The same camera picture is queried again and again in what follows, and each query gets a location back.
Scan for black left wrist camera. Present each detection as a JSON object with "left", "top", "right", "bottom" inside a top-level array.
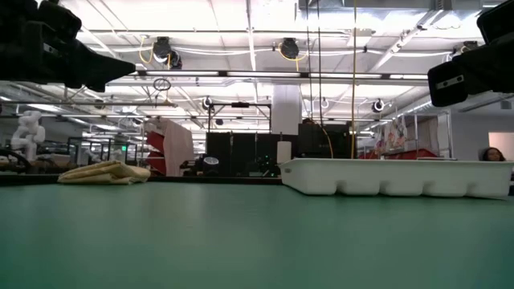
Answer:
[{"left": 38, "top": 0, "right": 84, "bottom": 42}]

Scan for silver ventilation duct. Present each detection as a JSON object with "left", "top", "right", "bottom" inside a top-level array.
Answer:
[{"left": 401, "top": 90, "right": 514, "bottom": 118}]

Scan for black monitor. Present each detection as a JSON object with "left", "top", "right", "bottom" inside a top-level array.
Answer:
[{"left": 296, "top": 120, "right": 351, "bottom": 160}]

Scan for yellow folded cloth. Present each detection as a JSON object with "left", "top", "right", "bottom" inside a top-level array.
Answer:
[{"left": 57, "top": 160, "right": 153, "bottom": 185}]

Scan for white cutlery tray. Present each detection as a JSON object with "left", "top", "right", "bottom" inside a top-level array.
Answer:
[{"left": 279, "top": 157, "right": 514, "bottom": 200}]

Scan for thin black cable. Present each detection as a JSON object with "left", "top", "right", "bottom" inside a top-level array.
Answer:
[
  {"left": 305, "top": 0, "right": 313, "bottom": 117},
  {"left": 316, "top": 0, "right": 323, "bottom": 117}
]

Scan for black desk device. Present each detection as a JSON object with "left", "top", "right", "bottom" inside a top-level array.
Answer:
[{"left": 180, "top": 155, "right": 221, "bottom": 177}]

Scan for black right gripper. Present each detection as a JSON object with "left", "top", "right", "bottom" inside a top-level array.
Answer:
[{"left": 426, "top": 0, "right": 514, "bottom": 108}]

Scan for red storage bin rack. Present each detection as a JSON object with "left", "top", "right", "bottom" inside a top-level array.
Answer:
[{"left": 145, "top": 130, "right": 166, "bottom": 174}]

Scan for clear plastic bags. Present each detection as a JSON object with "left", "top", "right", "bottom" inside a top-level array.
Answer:
[{"left": 373, "top": 116, "right": 409, "bottom": 156}]

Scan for black table frame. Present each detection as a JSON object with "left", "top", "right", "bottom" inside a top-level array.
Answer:
[{"left": 0, "top": 173, "right": 284, "bottom": 187}]

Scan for long red bin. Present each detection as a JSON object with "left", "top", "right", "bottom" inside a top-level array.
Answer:
[{"left": 359, "top": 147, "right": 439, "bottom": 160}]

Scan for white paper roll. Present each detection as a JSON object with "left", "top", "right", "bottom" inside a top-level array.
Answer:
[{"left": 275, "top": 140, "right": 292, "bottom": 165}]

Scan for person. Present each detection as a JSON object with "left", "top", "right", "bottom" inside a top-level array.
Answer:
[{"left": 480, "top": 146, "right": 507, "bottom": 163}]

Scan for pale pink board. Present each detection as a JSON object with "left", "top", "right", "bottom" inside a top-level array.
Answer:
[{"left": 162, "top": 118, "right": 195, "bottom": 177}]

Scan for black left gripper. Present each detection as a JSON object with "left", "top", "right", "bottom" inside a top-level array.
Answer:
[{"left": 0, "top": 0, "right": 137, "bottom": 94}]

